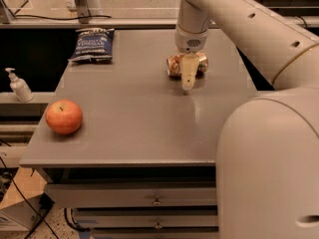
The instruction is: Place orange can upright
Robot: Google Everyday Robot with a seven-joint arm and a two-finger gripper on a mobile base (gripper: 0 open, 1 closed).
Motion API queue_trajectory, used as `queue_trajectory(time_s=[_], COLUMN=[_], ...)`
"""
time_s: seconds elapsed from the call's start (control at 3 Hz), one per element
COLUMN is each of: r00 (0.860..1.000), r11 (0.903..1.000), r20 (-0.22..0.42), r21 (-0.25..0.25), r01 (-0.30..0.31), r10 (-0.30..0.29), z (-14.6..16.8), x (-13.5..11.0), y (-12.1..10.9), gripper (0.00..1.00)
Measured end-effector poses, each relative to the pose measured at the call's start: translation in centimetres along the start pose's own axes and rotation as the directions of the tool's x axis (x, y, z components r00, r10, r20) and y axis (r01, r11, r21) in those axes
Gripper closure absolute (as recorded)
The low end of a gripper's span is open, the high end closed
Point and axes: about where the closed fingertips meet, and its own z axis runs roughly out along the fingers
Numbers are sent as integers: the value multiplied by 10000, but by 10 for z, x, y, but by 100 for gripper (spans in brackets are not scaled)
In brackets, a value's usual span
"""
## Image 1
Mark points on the blue chip bag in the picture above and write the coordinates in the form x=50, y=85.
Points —
x=93, y=45

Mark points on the grey drawer cabinet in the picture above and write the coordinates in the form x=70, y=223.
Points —
x=139, y=124

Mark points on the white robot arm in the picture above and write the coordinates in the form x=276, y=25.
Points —
x=267, y=158

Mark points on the cardboard box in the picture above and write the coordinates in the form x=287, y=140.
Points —
x=21, y=203

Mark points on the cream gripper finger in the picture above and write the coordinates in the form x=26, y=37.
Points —
x=188, y=67

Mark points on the grey drawer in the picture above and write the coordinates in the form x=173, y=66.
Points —
x=164, y=233
x=134, y=194
x=152, y=218

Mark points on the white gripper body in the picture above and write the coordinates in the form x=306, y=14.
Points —
x=189, y=43

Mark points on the middle grey drawer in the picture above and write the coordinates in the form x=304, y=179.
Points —
x=152, y=218

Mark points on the bottom grey drawer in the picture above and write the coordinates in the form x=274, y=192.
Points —
x=164, y=233

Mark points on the orange soda can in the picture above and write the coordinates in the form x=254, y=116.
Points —
x=173, y=64

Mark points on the white pump bottle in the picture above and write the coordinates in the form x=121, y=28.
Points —
x=19, y=87

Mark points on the top grey drawer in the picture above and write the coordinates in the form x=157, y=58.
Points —
x=134, y=194

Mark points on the left metal bracket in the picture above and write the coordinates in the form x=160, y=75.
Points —
x=82, y=11

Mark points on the red apple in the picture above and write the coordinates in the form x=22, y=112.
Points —
x=64, y=117

